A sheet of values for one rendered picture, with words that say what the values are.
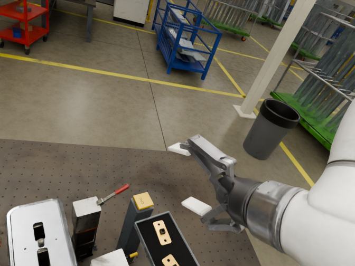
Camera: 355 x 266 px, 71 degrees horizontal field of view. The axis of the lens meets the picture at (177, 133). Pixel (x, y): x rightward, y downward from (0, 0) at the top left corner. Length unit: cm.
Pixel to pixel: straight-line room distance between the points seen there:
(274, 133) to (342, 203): 302
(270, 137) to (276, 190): 300
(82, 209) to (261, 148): 277
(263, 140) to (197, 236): 212
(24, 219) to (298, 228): 95
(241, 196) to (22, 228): 85
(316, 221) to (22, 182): 146
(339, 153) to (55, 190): 140
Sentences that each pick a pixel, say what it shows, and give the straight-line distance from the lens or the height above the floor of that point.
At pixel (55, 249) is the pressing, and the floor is 100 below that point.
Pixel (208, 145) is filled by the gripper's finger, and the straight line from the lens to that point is 44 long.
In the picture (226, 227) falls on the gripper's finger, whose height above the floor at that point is 155.
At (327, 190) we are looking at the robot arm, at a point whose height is 175.
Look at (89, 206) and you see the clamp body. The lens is 104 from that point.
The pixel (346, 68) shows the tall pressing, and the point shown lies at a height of 120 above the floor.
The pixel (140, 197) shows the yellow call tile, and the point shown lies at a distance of 97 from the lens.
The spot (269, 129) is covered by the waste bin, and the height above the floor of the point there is 50.
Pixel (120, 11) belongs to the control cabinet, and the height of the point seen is 25.
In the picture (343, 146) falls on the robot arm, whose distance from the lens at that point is 37.
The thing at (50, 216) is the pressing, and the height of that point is 100.
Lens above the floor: 192
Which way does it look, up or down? 35 degrees down
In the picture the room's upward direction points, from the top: 21 degrees clockwise
